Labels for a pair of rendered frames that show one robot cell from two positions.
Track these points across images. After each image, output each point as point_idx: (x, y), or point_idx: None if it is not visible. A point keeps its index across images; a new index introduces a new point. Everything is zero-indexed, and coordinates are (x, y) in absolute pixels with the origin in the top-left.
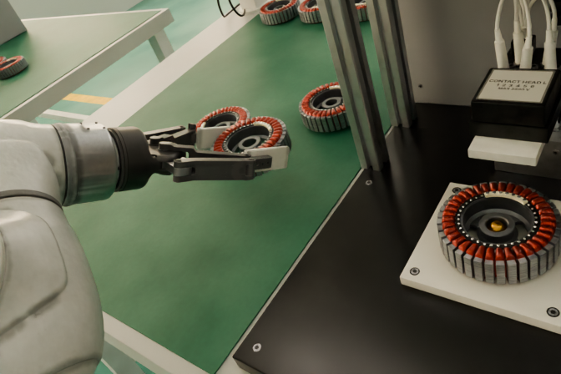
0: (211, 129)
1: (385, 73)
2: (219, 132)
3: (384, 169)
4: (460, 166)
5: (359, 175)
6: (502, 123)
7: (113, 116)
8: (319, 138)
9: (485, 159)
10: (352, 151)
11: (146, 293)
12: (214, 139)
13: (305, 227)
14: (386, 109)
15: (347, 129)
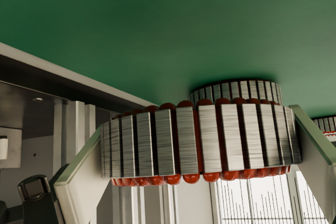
0: (313, 192)
1: (126, 190)
2: (304, 169)
3: (52, 106)
4: (11, 121)
5: (89, 78)
6: None
7: None
8: (213, 77)
9: (10, 125)
10: (143, 85)
11: None
12: (309, 158)
13: (4, 29)
14: (178, 103)
15: (189, 89)
